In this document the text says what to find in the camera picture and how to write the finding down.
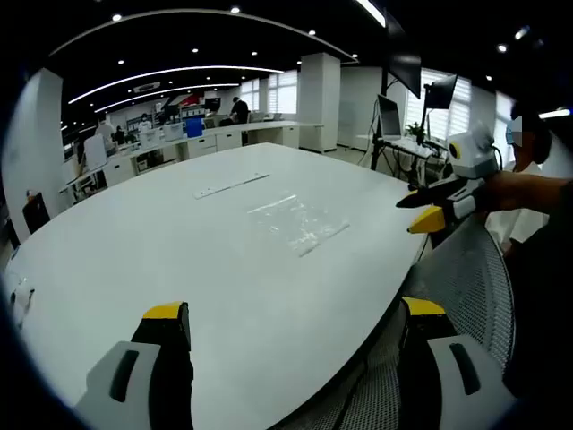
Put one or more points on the person in dark sleeve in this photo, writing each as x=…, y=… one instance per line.
x=546, y=291

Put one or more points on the white storage box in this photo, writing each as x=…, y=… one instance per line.
x=173, y=132

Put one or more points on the grey mesh office chair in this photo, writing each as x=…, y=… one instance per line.
x=465, y=269

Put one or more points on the long white counter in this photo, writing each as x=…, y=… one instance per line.
x=201, y=143

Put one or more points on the blue box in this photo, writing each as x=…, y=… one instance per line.
x=195, y=127

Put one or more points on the green potted plant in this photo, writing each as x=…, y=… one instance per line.
x=415, y=131

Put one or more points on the small black monitor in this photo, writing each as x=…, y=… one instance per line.
x=441, y=92

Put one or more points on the white equipment stand desk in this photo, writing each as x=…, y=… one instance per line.
x=403, y=145

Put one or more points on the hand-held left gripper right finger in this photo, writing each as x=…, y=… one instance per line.
x=447, y=372

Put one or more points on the large black monitor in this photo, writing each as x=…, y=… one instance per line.
x=405, y=67

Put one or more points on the small white device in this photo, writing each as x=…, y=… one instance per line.
x=20, y=298

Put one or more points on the clear resealable plastic bag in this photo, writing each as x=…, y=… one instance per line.
x=295, y=221

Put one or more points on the open laptop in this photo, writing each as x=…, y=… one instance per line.
x=389, y=117

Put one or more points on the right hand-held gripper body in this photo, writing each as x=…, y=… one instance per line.
x=472, y=154

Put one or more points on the black chair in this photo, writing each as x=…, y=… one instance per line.
x=36, y=215

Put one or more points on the white square pillar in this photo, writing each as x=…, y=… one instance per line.
x=33, y=134
x=320, y=103

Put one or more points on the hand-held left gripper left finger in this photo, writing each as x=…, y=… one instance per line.
x=134, y=380

